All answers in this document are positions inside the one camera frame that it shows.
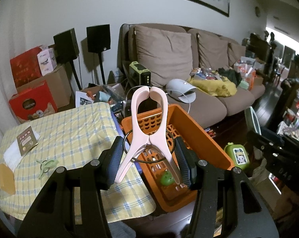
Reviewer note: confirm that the large brown sofa cushion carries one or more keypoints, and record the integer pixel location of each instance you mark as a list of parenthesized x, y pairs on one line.
[(164, 54)]

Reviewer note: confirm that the yellow cloth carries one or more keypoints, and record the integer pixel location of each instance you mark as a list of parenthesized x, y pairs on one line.
[(214, 86)]

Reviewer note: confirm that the black cloth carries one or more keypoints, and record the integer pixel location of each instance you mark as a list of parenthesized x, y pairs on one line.
[(231, 75)]

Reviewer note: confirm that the snack box under sofa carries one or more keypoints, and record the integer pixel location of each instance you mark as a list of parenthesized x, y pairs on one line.
[(210, 131)]

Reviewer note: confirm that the green lunch box with sticker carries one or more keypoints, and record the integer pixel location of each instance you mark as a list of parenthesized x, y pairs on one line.
[(231, 158)]

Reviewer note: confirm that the small brown sofa cushion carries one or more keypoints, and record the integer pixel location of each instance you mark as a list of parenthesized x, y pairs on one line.
[(236, 53)]

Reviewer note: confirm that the white dome lamp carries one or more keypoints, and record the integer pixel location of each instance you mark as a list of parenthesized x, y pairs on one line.
[(179, 86)]

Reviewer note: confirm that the small white box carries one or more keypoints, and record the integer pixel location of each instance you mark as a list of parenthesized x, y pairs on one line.
[(47, 60)]

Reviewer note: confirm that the green black power station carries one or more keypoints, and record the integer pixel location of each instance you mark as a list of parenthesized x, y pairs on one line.
[(139, 72)]

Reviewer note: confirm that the light green clothes clip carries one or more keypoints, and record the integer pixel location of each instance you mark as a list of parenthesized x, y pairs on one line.
[(49, 164)]

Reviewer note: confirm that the green perforated oval case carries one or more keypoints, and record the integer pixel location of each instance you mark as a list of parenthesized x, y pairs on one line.
[(168, 178)]

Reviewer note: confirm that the dark red gift box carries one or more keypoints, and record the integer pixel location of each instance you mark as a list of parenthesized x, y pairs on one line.
[(25, 67)]

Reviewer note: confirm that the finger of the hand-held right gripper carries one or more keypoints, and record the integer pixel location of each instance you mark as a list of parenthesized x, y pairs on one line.
[(263, 138)]

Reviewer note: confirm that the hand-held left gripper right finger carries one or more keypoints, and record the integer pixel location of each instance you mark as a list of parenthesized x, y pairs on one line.
[(183, 158)]

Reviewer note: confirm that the brown cardboard box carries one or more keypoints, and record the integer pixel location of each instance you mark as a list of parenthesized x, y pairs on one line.
[(62, 84)]

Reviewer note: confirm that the medium brown sofa cushion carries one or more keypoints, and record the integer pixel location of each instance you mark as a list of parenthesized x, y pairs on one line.
[(211, 52)]

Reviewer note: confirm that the white orange shopping bag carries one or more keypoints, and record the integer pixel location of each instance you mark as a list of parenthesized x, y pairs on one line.
[(246, 69)]

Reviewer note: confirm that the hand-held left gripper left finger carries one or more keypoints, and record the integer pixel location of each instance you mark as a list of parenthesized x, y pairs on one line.
[(116, 156)]

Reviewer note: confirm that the gold snack packet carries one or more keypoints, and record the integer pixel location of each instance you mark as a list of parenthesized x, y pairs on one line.
[(27, 140)]

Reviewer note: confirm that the white curtain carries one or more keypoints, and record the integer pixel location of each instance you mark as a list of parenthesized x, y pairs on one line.
[(0, 79)]

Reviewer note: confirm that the white printed leaflet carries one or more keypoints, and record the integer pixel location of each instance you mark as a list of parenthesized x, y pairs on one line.
[(82, 100)]

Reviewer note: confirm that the pile of snack packets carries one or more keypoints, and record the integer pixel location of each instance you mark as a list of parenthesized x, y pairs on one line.
[(206, 73)]

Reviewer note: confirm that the yellow plaid tablecloth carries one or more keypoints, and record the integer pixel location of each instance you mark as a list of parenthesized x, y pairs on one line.
[(77, 129)]

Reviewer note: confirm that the white foam sheet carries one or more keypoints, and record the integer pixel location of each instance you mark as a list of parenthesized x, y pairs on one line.
[(11, 157)]

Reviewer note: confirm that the orange plastic basket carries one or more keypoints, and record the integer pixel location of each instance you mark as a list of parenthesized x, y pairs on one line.
[(209, 151)]

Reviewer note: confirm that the mint green box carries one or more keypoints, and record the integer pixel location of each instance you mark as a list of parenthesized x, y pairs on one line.
[(245, 84)]

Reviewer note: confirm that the dark wooden cabinet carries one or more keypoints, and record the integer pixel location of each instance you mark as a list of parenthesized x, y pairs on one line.
[(261, 47)]

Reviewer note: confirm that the black speaker on stand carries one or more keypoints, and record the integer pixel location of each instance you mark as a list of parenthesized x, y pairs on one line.
[(66, 45), (98, 38)]

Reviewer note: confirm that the brown sofa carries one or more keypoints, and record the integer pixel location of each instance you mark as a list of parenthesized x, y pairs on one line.
[(209, 106)]

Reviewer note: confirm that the pink clothes clip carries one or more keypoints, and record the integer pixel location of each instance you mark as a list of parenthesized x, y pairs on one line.
[(137, 119)]

